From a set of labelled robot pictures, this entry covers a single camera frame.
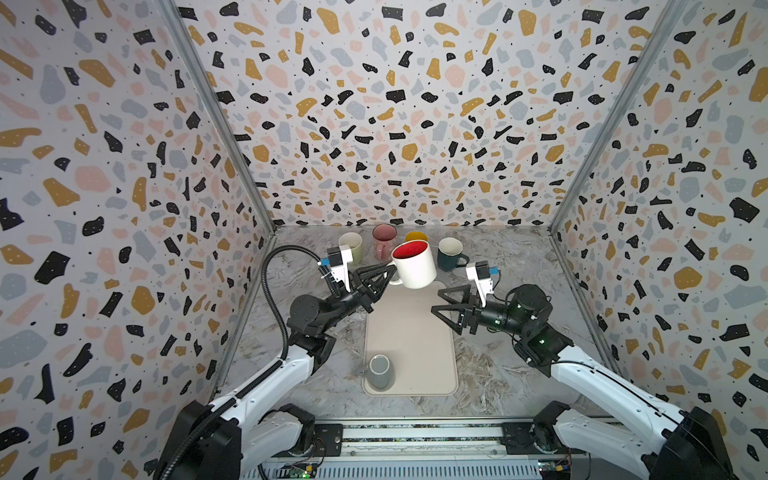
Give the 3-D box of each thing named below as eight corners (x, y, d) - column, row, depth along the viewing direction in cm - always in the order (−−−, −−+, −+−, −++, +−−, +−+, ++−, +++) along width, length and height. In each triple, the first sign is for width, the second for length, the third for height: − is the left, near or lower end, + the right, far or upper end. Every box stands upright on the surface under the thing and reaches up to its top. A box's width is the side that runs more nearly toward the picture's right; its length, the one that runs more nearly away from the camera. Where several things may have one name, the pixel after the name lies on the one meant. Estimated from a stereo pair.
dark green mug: (438, 278, 109) (441, 258, 100) (436, 257, 115) (439, 237, 106) (463, 278, 109) (469, 258, 100) (460, 258, 115) (465, 237, 107)
